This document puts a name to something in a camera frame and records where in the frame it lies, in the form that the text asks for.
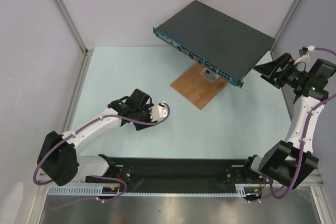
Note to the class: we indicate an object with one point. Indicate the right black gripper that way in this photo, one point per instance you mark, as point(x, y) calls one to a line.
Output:
point(279, 71)

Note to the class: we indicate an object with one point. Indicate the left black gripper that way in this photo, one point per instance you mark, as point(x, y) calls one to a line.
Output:
point(139, 126)

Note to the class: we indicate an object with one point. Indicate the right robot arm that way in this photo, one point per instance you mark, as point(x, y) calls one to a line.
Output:
point(290, 161)

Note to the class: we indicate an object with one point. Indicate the wooden base board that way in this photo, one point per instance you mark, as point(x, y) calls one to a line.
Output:
point(196, 89)

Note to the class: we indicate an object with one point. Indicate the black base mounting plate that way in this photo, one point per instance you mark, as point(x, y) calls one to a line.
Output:
point(175, 173)

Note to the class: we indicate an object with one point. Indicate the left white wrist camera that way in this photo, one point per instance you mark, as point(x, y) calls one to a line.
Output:
point(158, 112)

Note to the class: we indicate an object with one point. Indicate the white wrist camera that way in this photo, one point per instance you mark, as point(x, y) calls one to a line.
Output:
point(304, 53)
point(158, 112)

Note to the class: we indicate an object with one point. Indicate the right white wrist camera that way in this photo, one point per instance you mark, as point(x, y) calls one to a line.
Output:
point(304, 53)

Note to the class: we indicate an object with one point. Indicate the black blue network switch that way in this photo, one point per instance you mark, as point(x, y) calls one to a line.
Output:
point(227, 47)

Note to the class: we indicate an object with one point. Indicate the metal switch stand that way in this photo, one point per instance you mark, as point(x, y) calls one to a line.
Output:
point(209, 75)

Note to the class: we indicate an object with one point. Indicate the white slotted cable duct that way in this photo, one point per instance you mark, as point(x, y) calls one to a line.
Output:
point(106, 191)

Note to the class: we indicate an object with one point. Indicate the right aluminium frame post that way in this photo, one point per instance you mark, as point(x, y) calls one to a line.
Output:
point(291, 11)

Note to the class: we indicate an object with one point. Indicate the aluminium frame post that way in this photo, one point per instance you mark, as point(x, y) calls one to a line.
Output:
point(291, 11)
point(59, 4)

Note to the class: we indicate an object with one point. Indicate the left aluminium frame post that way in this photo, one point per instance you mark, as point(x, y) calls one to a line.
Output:
point(59, 4)

